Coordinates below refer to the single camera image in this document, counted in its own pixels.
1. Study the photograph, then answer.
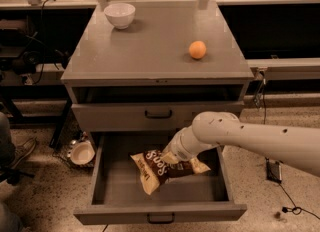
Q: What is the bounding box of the black power adapter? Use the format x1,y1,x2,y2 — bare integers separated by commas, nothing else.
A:
266,159,282,183

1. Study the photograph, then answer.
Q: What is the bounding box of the open grey lower drawer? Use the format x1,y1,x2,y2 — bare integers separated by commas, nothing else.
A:
74,132,247,225

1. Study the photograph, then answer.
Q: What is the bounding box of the grey drawer cabinet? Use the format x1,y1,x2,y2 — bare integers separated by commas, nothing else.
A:
60,0,255,150

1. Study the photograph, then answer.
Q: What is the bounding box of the brown chip bag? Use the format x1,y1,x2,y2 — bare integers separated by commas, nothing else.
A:
131,150,196,195

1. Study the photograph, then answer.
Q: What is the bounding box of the orange fruit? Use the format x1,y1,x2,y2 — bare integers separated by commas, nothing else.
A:
189,41,207,59

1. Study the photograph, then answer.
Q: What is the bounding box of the grey shoe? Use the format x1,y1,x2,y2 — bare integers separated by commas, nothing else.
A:
10,138,37,168

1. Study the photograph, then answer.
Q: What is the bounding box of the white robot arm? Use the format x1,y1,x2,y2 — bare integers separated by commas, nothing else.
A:
161,111,320,177

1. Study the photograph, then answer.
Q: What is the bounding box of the white bowl on floor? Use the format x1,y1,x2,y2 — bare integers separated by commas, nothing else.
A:
70,141,95,165

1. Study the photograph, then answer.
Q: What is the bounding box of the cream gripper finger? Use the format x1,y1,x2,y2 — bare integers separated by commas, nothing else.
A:
190,157,210,174
161,152,179,164

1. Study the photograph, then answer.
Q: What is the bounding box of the closed grey upper drawer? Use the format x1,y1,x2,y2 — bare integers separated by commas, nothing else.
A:
72,101,244,132

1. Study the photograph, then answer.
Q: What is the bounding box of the black floor cable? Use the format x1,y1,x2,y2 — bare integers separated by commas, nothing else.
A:
258,70,320,221

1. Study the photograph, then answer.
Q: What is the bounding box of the black hanging cable left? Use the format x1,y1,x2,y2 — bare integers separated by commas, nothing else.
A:
32,0,58,86

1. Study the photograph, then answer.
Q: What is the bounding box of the white bowl on cabinet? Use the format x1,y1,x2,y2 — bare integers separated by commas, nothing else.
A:
104,3,136,29

